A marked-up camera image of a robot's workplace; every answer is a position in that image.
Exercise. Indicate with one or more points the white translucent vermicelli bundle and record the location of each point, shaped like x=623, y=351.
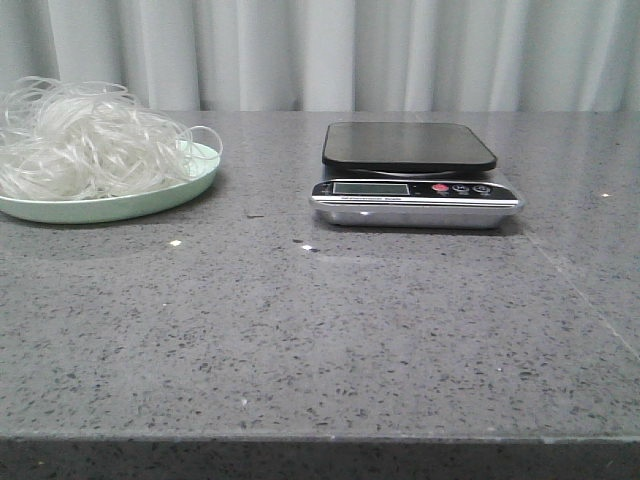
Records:
x=67, y=141

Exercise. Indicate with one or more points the black silver kitchen scale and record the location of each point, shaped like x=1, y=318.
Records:
x=412, y=175

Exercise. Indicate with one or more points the pale green round plate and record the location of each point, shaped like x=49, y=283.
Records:
x=150, y=200

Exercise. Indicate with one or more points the white pleated curtain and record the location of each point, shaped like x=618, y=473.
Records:
x=336, y=55

